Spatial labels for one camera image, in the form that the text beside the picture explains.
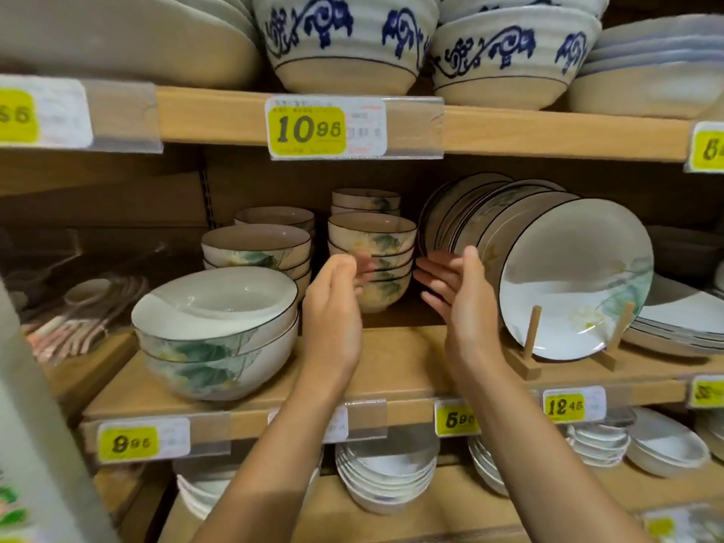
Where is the stack of large white bowls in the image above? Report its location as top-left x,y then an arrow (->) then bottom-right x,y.
172,455 -> 321,521

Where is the person's left forearm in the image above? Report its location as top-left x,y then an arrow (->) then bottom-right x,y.
192,367 -> 363,543

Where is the yellow price tag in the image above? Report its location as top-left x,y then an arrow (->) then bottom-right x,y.
0,75 -> 94,149
268,405 -> 350,445
686,121 -> 724,173
541,385 -> 607,424
434,400 -> 482,438
265,95 -> 388,160
687,376 -> 724,410
642,508 -> 697,541
97,418 -> 192,465

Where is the stack of large white dishes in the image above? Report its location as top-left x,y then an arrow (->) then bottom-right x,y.
0,0 -> 261,90

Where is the person's right forearm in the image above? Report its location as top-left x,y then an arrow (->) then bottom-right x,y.
461,361 -> 652,543

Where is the person's left hand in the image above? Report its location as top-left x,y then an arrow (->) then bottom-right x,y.
302,253 -> 377,391

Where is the bundle of pink ceramic spoons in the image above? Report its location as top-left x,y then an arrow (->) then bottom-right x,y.
22,275 -> 151,366

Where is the person's right hand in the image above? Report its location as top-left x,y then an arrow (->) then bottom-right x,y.
413,245 -> 505,379

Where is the wooden plate rack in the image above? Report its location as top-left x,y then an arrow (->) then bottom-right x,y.
505,302 -> 637,382

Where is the green sign price tag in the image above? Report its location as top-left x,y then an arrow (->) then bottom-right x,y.
0,486 -> 32,543

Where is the row of black-rimmed floral plates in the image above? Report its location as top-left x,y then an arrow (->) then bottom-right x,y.
417,172 -> 655,361

